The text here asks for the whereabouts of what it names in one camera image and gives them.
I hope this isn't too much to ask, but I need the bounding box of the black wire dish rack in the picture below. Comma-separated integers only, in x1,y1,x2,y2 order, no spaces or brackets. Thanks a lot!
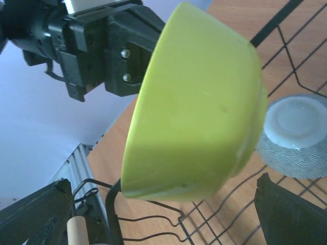
67,0,327,245

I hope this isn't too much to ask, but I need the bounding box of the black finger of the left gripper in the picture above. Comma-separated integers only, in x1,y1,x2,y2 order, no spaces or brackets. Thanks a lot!
104,4,165,97

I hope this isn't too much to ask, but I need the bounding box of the speckled grey white bowl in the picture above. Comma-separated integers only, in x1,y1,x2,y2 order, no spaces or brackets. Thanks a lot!
256,94,326,179

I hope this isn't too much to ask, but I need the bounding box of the green bowl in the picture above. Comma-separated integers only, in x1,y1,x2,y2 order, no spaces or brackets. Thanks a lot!
121,2,268,202

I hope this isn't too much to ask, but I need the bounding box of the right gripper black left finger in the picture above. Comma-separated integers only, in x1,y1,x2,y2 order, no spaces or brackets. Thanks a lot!
1,179,74,244

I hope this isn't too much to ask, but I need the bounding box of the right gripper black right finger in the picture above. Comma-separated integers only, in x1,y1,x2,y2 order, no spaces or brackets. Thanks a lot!
254,173,326,245

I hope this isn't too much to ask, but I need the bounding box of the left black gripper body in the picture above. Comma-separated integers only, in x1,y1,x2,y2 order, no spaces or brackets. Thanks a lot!
1,1,112,102

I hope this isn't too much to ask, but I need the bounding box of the aluminium rail front frame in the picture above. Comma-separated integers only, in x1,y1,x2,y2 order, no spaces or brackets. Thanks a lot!
50,144,111,244

